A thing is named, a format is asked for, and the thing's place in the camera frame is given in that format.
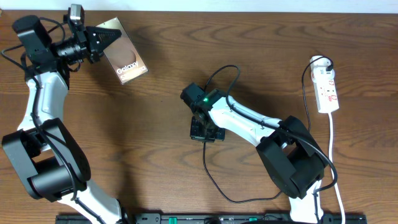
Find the black USB charging cable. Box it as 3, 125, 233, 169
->
202, 55, 335, 205

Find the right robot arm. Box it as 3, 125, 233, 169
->
180, 83, 337, 223

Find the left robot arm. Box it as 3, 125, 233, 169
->
2, 15, 130, 223

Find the white power strip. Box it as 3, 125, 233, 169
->
310, 55, 339, 114

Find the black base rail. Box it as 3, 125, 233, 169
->
55, 213, 368, 224

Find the white power strip cord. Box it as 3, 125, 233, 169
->
327, 112, 346, 224

